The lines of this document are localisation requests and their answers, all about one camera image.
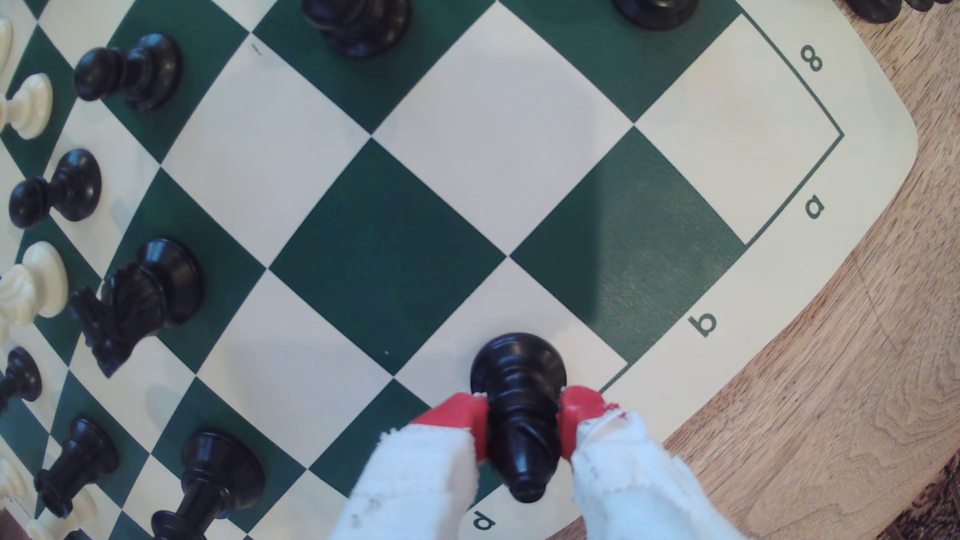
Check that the white pawn chess piece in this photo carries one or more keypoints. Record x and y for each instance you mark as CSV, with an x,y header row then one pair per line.
x,y
30,105

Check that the black pawn chess piece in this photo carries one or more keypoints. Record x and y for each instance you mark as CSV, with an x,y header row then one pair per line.
x,y
21,379
71,187
150,71
360,30
655,11

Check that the green and white chess mat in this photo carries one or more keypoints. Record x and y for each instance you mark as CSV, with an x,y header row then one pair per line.
x,y
382,255

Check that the black knight chess piece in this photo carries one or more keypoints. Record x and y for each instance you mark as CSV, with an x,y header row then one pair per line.
x,y
142,296

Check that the white rook chess piece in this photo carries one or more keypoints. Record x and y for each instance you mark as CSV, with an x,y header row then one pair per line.
x,y
64,521

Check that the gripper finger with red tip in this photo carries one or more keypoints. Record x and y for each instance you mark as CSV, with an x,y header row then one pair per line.
x,y
630,487
420,487

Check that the black rook chess piece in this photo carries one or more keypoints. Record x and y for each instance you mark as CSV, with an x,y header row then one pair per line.
x,y
82,457

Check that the white knight chess piece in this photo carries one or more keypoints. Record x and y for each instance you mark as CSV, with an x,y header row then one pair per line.
x,y
34,285

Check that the black queen chess piece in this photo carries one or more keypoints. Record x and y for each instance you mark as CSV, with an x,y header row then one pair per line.
x,y
214,472

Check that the black bishop chess piece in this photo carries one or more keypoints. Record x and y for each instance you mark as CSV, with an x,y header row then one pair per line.
x,y
874,7
517,375

